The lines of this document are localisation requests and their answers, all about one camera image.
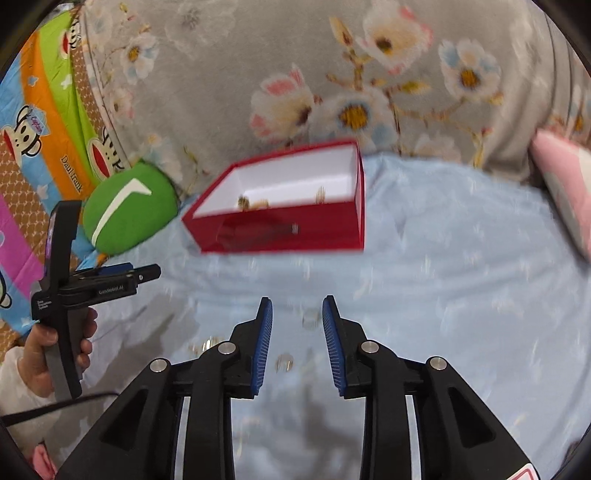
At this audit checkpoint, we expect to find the pink cartoon pillow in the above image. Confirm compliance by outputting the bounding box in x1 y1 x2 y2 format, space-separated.
529 129 591 259

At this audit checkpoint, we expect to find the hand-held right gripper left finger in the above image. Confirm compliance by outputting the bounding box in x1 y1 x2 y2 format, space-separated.
58 296 273 480

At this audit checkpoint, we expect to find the black cable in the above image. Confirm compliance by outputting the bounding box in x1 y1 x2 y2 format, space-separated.
0 391 121 428

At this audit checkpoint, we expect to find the light blue palm print sheet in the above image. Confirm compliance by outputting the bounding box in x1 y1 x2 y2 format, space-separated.
46 154 591 480

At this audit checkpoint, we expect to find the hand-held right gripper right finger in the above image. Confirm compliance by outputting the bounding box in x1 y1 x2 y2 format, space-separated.
322 295 543 480

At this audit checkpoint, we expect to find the grey floral blanket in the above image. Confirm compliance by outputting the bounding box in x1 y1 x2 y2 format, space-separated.
78 0 591 195

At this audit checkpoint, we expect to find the red cardboard box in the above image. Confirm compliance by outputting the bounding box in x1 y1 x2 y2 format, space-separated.
181 140 366 254

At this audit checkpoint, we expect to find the person's left forearm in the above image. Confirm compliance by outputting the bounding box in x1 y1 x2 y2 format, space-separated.
0 346 61 446

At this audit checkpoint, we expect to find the person's left hand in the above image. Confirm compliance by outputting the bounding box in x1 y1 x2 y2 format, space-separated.
17 307 99 398

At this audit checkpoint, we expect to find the green plush pillow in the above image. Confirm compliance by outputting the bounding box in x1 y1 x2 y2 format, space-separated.
82 161 180 254

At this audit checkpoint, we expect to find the pink cloth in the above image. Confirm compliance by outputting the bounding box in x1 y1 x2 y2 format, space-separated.
30 440 58 480

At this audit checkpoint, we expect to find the colourful cartoon monkey sheet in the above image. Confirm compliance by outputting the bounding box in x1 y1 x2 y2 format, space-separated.
0 11 139 337

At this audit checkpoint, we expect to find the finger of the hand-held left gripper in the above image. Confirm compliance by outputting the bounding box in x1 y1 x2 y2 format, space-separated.
97 264 162 285
74 262 135 280

